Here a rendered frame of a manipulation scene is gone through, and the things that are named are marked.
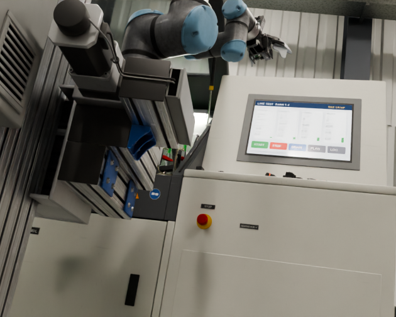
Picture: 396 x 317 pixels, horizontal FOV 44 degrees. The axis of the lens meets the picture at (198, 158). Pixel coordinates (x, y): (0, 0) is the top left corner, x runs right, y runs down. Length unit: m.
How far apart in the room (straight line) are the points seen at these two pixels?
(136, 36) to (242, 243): 0.73
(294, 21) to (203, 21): 5.81
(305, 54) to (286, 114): 4.77
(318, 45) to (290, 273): 5.57
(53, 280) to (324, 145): 1.12
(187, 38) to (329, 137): 0.91
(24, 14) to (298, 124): 1.35
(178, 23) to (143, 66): 0.33
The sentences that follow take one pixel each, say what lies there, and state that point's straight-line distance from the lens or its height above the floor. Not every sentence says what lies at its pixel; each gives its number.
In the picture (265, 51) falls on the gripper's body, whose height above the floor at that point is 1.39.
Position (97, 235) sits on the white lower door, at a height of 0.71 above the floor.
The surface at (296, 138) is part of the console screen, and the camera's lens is 1.99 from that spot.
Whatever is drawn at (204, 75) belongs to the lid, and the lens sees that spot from 2.31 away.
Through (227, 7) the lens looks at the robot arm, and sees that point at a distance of 1.62.
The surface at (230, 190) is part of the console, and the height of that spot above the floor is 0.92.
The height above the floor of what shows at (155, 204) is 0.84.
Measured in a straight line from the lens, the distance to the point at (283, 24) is 7.07.
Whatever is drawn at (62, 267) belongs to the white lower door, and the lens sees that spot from 1.77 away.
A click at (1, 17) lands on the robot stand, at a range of 0.86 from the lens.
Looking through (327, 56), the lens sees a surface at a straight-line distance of 6.83.
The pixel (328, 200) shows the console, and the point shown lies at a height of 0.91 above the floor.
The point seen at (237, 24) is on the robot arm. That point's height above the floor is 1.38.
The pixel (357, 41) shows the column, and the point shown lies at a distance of 6.55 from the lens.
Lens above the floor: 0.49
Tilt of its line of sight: 18 degrees up
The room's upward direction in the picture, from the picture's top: 9 degrees clockwise
